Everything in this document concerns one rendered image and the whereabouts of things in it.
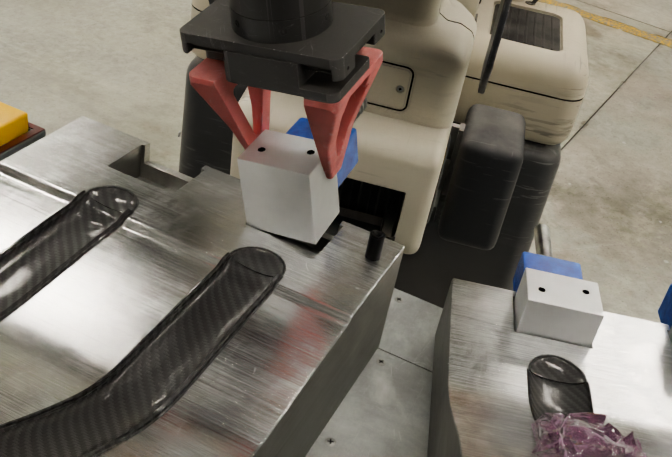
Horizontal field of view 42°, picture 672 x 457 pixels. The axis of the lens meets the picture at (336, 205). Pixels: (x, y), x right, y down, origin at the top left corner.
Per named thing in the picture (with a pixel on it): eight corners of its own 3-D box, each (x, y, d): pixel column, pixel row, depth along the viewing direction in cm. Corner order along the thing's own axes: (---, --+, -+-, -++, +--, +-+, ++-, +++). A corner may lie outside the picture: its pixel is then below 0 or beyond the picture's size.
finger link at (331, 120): (343, 213, 52) (334, 71, 46) (238, 186, 54) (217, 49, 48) (388, 152, 56) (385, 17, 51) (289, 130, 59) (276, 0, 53)
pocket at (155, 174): (144, 183, 65) (146, 140, 63) (205, 209, 64) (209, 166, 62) (106, 211, 62) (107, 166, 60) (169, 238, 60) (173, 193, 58)
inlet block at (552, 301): (500, 250, 70) (519, 194, 67) (562, 263, 70) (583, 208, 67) (505, 360, 59) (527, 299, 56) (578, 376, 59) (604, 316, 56)
